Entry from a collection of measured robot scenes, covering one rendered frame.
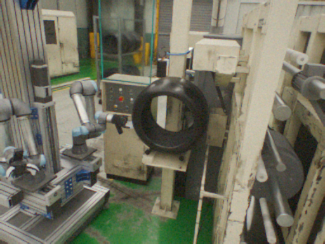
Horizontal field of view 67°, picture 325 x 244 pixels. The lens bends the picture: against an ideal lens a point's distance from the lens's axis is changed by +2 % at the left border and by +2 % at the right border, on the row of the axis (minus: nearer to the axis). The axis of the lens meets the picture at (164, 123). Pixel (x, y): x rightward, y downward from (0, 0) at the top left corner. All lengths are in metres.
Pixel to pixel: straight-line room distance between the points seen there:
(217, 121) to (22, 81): 1.52
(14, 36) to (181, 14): 1.18
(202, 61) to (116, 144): 1.79
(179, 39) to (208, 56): 0.68
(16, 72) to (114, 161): 1.55
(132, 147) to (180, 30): 1.45
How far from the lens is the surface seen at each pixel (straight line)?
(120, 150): 2.96
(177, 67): 2.09
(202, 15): 11.18
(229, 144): 2.21
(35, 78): 2.06
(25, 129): 1.86
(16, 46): 2.01
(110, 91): 2.79
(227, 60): 1.34
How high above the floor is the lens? 1.88
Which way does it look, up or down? 22 degrees down
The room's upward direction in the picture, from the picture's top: 4 degrees clockwise
